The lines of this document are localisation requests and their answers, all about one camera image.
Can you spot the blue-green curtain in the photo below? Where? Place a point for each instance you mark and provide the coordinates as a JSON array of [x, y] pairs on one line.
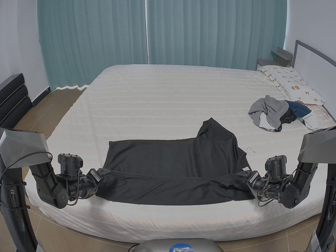
[[215, 25], [91, 30]]

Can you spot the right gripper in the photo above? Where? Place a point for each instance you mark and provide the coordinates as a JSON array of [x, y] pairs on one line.
[[258, 186]]

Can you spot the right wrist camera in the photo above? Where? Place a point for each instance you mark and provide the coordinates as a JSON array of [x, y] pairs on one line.
[[275, 167]]

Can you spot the bed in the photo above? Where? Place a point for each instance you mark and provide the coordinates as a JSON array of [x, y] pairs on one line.
[[162, 101]]

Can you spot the black chest of drawers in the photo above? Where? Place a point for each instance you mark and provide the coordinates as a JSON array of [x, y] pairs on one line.
[[13, 101]]

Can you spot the pile of clothes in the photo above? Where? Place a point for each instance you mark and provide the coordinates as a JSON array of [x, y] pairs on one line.
[[273, 109]]

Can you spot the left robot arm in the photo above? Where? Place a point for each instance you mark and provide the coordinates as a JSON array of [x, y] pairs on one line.
[[44, 177]]

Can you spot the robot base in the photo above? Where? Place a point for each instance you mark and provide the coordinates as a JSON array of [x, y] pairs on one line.
[[178, 245]]

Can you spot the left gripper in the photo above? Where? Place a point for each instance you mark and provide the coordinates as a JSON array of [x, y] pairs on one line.
[[90, 184]]

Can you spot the black garment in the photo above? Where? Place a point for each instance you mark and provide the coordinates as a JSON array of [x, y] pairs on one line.
[[170, 156]]

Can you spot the grey bedside table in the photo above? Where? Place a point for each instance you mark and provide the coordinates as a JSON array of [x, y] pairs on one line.
[[278, 58]]

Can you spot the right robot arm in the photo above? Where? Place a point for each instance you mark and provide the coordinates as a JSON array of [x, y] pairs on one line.
[[301, 182]]

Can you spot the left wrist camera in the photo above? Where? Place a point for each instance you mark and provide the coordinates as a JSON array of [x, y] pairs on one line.
[[69, 164]]

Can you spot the white printed pillow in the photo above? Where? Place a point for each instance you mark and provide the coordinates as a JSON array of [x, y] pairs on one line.
[[291, 83]]

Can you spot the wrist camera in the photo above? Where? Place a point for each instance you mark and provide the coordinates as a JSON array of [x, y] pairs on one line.
[[69, 164], [275, 167]]

